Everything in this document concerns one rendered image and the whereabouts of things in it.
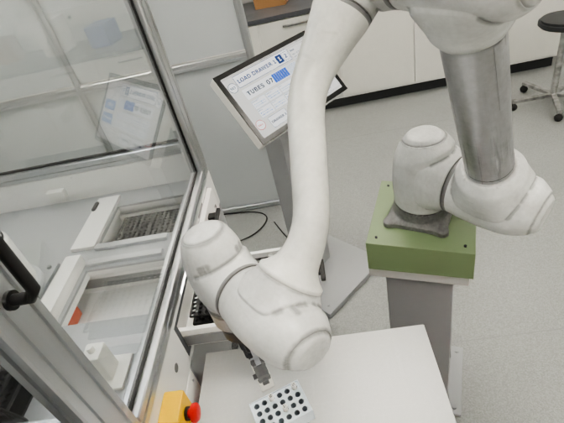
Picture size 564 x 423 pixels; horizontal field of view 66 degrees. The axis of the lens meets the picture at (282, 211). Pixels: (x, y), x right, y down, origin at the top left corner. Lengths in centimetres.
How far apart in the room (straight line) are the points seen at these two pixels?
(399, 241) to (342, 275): 109
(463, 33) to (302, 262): 39
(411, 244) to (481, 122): 49
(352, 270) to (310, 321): 176
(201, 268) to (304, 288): 17
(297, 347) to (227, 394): 60
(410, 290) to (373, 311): 77
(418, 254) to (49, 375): 92
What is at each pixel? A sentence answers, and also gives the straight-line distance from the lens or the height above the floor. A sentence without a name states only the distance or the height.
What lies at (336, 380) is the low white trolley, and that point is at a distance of 111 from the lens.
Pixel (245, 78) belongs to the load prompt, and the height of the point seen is 115.
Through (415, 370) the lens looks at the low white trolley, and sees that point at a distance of 112.
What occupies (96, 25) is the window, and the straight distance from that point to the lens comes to 109.
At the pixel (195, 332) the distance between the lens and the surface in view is 113.
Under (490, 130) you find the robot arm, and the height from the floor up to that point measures 128.
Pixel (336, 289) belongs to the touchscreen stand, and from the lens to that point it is 226.
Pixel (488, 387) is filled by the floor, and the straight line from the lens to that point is 200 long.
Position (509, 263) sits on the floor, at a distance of 245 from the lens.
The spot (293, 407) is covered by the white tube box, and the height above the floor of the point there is 78.
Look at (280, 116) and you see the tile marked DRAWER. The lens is 171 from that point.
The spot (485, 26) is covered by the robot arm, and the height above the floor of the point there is 151.
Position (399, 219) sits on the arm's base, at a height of 89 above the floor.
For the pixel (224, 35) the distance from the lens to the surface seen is 248.
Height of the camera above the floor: 171
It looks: 37 degrees down
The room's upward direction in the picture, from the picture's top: 14 degrees counter-clockwise
